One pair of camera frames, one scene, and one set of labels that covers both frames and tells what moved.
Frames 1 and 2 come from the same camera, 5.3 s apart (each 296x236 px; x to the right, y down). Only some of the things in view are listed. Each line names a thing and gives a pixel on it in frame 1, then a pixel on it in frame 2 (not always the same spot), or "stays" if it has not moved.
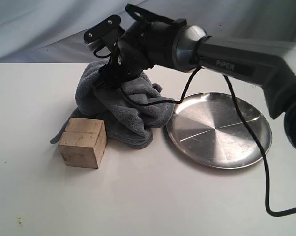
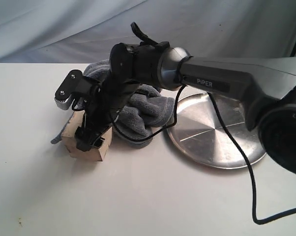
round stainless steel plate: [206, 130] stays
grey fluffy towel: [130, 112] stays
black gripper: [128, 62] -> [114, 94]
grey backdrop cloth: [52, 31] stays
